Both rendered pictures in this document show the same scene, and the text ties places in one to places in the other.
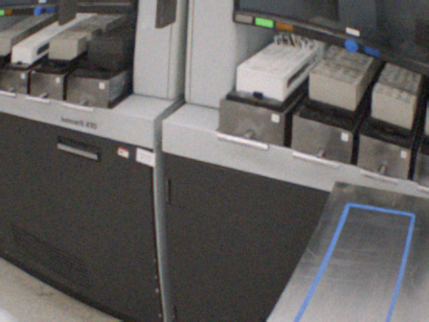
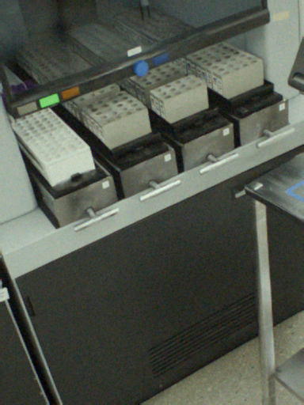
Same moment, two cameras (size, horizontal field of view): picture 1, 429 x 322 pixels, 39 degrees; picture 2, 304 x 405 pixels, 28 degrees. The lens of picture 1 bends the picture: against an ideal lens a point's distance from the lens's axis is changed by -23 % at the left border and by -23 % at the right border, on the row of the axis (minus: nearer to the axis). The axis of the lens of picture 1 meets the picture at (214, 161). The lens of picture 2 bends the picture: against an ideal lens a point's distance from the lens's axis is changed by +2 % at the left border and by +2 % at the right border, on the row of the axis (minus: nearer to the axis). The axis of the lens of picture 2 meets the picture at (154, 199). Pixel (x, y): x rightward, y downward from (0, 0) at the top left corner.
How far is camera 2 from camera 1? 0.81 m
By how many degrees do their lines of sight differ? 41
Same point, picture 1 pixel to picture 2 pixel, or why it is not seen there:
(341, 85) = (133, 118)
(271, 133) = (105, 198)
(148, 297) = not seen: outside the picture
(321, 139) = (148, 174)
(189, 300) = (79, 387)
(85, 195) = not seen: outside the picture
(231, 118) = (68, 210)
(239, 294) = (123, 342)
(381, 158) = (205, 150)
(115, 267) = not seen: outside the picture
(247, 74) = (58, 164)
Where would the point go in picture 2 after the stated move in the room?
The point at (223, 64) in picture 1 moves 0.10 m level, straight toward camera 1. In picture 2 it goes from (15, 171) to (51, 183)
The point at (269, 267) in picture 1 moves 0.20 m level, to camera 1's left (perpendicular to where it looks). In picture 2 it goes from (138, 298) to (84, 359)
